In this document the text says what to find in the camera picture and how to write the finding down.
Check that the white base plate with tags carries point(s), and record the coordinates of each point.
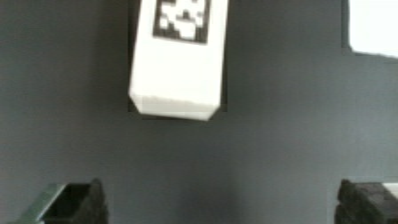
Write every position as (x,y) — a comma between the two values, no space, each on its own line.
(373,27)

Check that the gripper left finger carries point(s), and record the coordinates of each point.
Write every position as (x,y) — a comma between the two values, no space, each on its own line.
(69,204)

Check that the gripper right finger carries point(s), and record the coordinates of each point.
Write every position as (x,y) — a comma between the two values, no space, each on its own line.
(368,203)

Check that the white table leg far left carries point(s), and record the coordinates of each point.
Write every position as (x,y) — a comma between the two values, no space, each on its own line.
(178,58)

